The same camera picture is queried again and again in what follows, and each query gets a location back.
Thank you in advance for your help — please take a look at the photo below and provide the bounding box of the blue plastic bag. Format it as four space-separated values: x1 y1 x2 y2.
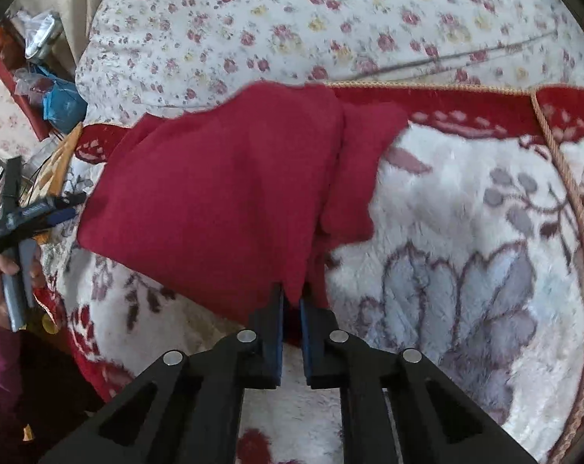
43 75 88 135

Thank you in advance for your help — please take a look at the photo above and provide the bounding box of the white rose-print quilt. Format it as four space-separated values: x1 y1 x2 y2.
74 0 584 121

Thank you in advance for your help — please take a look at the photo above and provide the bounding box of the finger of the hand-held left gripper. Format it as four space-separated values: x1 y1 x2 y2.
20 192 88 218
41 208 78 227

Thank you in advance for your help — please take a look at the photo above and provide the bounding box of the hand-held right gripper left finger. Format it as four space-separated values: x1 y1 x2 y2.
38 283 285 464

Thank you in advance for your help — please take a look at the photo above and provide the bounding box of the woven wooden basket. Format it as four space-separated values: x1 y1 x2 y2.
31 123 83 247

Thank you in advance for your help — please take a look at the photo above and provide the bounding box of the plush floral red-bordered blanket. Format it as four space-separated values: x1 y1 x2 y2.
31 82 584 464

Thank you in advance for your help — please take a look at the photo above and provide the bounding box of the dark cloth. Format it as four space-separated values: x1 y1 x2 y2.
9 331 106 464

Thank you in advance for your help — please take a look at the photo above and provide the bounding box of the silver foil bag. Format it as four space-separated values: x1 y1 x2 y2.
24 10 65 61

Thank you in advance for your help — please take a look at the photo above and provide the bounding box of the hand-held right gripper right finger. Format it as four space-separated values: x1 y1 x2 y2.
299 284 539 464

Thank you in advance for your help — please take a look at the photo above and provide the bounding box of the red knit garment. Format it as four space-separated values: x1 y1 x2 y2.
77 81 411 324

